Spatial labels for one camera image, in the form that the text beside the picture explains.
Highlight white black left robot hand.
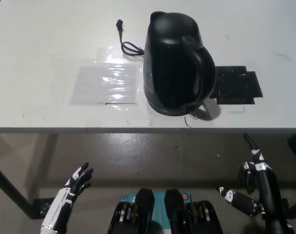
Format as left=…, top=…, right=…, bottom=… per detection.
left=40, top=162, right=94, bottom=231

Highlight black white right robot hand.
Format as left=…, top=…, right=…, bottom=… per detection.
left=217, top=133, right=285, bottom=223

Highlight black electric kettle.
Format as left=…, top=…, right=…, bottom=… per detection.
left=142, top=11, right=217, bottom=117

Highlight black robot body teal tops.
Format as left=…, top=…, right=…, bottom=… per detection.
left=106, top=187, right=224, bottom=234

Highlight black table leg with foot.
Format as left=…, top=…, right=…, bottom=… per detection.
left=0, top=161, right=55, bottom=218
left=280, top=135, right=296, bottom=220

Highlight large transparent plastic sheet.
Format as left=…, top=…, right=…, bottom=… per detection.
left=69, top=63, right=142, bottom=107

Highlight black power cord with plug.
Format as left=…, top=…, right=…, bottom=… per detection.
left=115, top=19, right=146, bottom=58

